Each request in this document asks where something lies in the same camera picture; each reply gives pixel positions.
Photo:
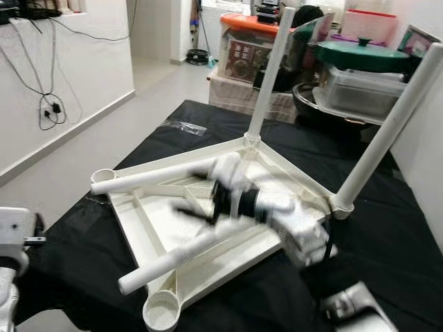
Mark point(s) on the patterned cloth covered bench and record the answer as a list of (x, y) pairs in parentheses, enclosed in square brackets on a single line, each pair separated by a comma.
[(235, 97)]

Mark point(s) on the white plastic table top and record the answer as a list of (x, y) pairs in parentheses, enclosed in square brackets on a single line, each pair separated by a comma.
[(149, 228)]

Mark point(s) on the brown printed carton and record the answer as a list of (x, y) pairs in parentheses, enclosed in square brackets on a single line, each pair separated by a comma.
[(246, 59)]

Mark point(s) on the small black appliance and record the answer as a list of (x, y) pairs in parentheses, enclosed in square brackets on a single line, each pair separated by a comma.
[(268, 10)]

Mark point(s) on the black wifi router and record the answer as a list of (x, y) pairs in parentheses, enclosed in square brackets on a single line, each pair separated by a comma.
[(41, 10)]

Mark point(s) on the shiny black plastic bag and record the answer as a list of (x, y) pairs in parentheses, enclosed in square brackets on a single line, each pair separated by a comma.
[(304, 41)]

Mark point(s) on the pink purple container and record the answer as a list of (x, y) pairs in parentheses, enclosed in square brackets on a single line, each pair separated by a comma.
[(370, 28)]

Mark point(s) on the dark green tray with label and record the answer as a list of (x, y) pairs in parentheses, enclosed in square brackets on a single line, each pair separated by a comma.
[(415, 41)]

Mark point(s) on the green round pot lid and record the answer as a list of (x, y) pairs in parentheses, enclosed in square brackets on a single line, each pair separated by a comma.
[(360, 55)]

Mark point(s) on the black wall power plug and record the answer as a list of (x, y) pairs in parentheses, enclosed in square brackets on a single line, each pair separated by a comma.
[(51, 109)]

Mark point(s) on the clear bin with orange lid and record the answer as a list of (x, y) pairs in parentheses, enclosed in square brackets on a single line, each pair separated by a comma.
[(252, 24)]

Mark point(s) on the black tablecloth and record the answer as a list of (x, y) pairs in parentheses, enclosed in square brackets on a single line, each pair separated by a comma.
[(387, 263)]

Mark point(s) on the crumpled clear tape piece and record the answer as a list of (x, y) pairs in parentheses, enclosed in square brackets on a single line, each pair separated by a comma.
[(185, 127)]

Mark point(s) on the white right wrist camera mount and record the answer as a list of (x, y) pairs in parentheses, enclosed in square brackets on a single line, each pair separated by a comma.
[(228, 169)]

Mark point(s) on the clear plastic food container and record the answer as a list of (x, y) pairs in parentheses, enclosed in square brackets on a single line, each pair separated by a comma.
[(356, 93)]

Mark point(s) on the black set-top box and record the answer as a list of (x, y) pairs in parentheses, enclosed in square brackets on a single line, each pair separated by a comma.
[(8, 15)]

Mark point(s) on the white plastic table leg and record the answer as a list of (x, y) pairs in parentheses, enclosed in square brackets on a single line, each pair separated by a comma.
[(180, 257), (394, 117), (271, 69), (152, 178)]

